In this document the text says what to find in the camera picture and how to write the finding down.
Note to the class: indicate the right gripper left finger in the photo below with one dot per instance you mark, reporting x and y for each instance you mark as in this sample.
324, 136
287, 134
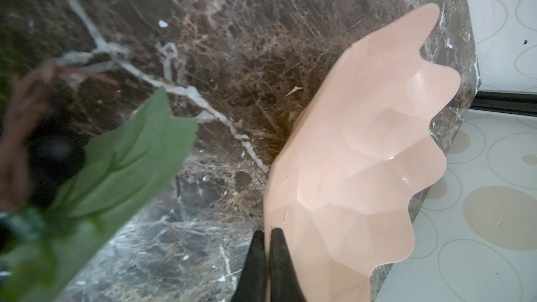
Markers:
253, 281

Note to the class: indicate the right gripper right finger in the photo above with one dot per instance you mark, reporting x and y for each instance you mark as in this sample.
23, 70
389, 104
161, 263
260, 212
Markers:
284, 284

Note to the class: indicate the pink scalloped fruit bowl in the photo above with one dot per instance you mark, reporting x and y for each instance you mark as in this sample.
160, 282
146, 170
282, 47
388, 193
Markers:
358, 153

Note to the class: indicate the black grape bunch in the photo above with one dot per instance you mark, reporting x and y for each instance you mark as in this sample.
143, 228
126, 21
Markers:
63, 197

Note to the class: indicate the black frame post right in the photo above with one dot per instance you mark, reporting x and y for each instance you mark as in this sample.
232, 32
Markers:
506, 102

